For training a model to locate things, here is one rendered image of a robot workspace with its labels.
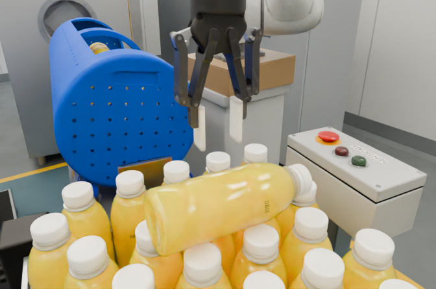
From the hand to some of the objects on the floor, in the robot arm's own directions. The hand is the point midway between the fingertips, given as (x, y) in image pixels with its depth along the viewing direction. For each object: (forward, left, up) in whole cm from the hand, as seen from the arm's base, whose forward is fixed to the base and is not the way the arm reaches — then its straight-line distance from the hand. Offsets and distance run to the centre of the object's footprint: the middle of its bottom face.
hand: (218, 125), depth 51 cm
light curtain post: (-32, -159, -116) cm, 200 cm away
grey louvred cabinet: (-143, -225, -121) cm, 293 cm away
